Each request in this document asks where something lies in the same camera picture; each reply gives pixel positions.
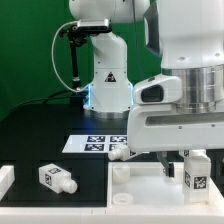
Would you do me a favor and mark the grey camera on stand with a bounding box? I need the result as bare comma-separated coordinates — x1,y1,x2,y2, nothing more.
77,19,110,33

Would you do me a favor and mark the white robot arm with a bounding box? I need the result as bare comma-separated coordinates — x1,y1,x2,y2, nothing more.
69,0,224,175

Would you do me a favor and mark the white camera cable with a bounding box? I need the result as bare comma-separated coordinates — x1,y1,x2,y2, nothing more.
50,21,84,93

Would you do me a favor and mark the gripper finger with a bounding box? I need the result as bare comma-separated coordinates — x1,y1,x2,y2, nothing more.
157,152,174,177

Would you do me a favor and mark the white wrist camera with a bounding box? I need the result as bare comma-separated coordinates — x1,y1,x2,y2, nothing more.
133,74,182,105

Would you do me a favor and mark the black cable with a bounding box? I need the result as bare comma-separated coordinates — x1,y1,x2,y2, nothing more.
9,89,76,114

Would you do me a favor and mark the marker tag sheet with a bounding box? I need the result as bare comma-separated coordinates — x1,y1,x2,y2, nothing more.
62,135,127,153

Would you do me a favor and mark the white square tabletop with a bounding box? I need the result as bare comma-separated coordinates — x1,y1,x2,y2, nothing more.
106,161,224,210

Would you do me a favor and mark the black camera stand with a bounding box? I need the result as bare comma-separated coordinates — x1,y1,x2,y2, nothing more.
59,26,87,106

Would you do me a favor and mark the white U-shaped fence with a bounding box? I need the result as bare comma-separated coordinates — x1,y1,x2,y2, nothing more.
0,165,224,224

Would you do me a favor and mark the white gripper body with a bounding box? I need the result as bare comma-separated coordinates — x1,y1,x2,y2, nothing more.
127,104,224,152

